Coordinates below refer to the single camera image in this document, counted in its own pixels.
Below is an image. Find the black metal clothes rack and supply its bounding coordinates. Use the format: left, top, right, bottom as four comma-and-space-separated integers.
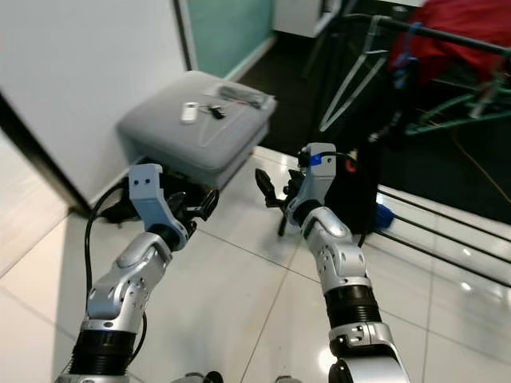
275, 0, 511, 290

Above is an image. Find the white key fob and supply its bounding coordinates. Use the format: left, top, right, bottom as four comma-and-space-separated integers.
180, 102, 199, 124

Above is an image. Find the yellow cord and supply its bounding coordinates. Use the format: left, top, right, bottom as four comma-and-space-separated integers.
451, 132, 511, 204

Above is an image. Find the red garment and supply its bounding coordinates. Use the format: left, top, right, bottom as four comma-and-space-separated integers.
387, 0, 511, 85

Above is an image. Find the black bag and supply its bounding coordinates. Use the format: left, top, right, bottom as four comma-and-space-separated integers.
97, 156, 212, 226

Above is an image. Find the green hanger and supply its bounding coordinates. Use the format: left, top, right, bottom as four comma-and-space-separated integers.
406, 80, 511, 136

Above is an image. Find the clear bag with cables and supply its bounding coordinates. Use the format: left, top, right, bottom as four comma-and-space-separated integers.
220, 82, 268, 109

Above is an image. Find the white hanger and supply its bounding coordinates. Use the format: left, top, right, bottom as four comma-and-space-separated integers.
319, 16, 388, 132

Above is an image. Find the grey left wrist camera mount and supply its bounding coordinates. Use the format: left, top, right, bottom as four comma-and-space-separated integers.
128, 164, 178, 234

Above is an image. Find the thin white cord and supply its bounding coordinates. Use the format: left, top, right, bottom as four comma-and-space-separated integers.
196, 116, 228, 149

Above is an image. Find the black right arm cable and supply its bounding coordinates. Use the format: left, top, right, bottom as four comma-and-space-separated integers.
323, 148, 364, 172

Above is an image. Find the blue wire hanger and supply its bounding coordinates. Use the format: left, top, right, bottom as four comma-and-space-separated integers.
391, 22, 424, 89

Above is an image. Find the black floor mat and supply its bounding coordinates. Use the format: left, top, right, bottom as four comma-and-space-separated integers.
240, 32, 511, 226

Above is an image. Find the white cabinet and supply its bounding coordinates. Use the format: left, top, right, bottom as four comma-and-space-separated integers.
273, 0, 344, 37

